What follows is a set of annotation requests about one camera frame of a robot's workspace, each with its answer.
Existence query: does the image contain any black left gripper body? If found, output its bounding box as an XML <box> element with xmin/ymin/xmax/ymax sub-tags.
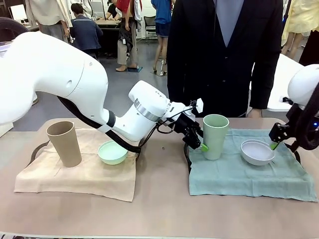
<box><xmin>171</xmin><ymin>110</ymin><xmax>200</xmax><ymax>140</ymax></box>

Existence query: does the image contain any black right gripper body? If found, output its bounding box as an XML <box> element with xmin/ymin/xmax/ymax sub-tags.
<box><xmin>268</xmin><ymin>116</ymin><xmax>299</xmax><ymax>144</ymax></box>

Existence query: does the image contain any pale green tall cup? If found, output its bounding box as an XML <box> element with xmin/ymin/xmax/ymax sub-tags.
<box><xmin>202</xmin><ymin>114</ymin><xmax>230</xmax><ymax>161</ymax></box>

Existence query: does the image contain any white bowl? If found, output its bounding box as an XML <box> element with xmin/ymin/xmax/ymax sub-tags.
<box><xmin>240</xmin><ymin>139</ymin><xmax>276</xmax><ymax>166</ymax></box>

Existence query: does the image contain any teal cloth mat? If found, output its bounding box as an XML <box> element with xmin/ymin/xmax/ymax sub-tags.
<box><xmin>187</xmin><ymin>127</ymin><xmax>319</xmax><ymax>203</ymax></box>

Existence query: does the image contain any pale green bowl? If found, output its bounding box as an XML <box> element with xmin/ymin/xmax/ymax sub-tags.
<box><xmin>97</xmin><ymin>139</ymin><xmax>129</xmax><ymax>166</ymax></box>

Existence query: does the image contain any tan beige tall cup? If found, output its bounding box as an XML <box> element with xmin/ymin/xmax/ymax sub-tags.
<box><xmin>46</xmin><ymin>121</ymin><xmax>83</xmax><ymax>168</ymax></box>

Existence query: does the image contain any beige cloth mat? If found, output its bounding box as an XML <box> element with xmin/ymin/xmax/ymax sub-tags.
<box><xmin>13</xmin><ymin>127</ymin><xmax>141</xmax><ymax>203</ymax></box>

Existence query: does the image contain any black serving tray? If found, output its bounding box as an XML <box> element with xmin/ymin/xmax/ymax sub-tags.
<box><xmin>183</xmin><ymin>134</ymin><xmax>303</xmax><ymax>173</ymax></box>

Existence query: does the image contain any dark brown serving tray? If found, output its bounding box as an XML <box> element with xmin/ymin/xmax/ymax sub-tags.
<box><xmin>30</xmin><ymin>139</ymin><xmax>141</xmax><ymax>163</ymax></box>

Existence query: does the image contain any person left hand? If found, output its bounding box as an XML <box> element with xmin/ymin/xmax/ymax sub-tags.
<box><xmin>247</xmin><ymin>106</ymin><xmax>263</xmax><ymax>119</ymax></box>

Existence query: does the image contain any black braided right arm sleeve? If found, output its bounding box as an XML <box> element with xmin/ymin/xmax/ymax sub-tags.
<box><xmin>288</xmin><ymin>81</ymin><xmax>319</xmax><ymax>151</ymax></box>

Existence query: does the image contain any black braided arm sleeve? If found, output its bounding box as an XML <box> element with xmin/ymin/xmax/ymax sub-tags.
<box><xmin>288</xmin><ymin>81</ymin><xmax>319</xmax><ymax>151</ymax></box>
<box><xmin>0</xmin><ymin>16</ymin><xmax>142</xmax><ymax>153</ymax></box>

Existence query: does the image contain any white side table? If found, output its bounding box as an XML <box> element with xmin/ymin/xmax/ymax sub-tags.
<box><xmin>266</xmin><ymin>52</ymin><xmax>306</xmax><ymax>112</ymax></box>

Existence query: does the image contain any black braided left arm sleeve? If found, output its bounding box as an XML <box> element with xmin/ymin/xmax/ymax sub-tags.
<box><xmin>0</xmin><ymin>16</ymin><xmax>142</xmax><ymax>153</ymax></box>

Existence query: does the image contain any person in dark suit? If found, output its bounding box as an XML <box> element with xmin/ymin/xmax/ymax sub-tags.
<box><xmin>166</xmin><ymin>0</ymin><xmax>285</xmax><ymax>118</ymax></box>

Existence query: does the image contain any mannequin in blue shorts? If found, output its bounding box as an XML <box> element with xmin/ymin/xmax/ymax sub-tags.
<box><xmin>150</xmin><ymin>0</ymin><xmax>174</xmax><ymax>76</ymax></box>

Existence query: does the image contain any mannequin with brown trousers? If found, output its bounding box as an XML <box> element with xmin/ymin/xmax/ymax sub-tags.
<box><xmin>116</xmin><ymin>0</ymin><xmax>146</xmax><ymax>72</ymax></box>

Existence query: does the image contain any black office chair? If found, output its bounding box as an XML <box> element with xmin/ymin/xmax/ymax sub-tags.
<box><xmin>144</xmin><ymin>15</ymin><xmax>158</xmax><ymax>39</ymax></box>

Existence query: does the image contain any mannequin in yellow dress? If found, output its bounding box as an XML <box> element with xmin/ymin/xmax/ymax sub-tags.
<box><xmin>281</xmin><ymin>0</ymin><xmax>319</xmax><ymax>55</ymax></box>

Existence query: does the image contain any seated person in blue jacket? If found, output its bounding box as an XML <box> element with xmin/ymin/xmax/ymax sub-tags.
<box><xmin>70</xmin><ymin>2</ymin><xmax>104</xmax><ymax>60</ymax></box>

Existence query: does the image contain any mannequin with grey trousers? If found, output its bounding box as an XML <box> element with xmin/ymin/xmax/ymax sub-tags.
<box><xmin>24</xmin><ymin>0</ymin><xmax>71</xmax><ymax>43</ymax></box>

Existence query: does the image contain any thin black left camera cable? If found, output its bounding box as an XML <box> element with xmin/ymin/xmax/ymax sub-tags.
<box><xmin>138</xmin><ymin>106</ymin><xmax>195</xmax><ymax>148</ymax></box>

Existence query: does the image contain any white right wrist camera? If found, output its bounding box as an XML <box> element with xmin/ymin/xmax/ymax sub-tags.
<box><xmin>278</xmin><ymin>96</ymin><xmax>294</xmax><ymax>106</ymax></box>

